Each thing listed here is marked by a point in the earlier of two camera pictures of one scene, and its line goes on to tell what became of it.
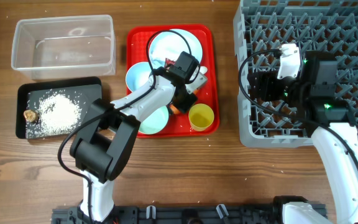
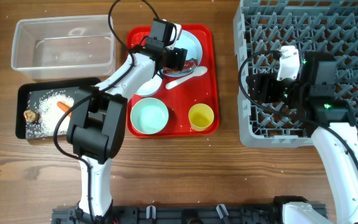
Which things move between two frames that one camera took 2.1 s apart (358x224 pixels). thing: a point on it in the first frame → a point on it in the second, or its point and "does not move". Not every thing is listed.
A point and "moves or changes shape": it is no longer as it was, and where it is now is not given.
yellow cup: x=201 y=117 does not move
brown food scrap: x=30 y=115 does not move
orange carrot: x=174 y=109 → x=64 y=107
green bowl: x=155 y=121 does not move
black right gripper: x=265 y=82 does not move
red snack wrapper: x=169 y=61 moves or changes shape
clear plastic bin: x=64 y=47 does not move
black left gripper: x=184 y=106 → x=177 y=60
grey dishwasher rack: x=346 y=28 does not move
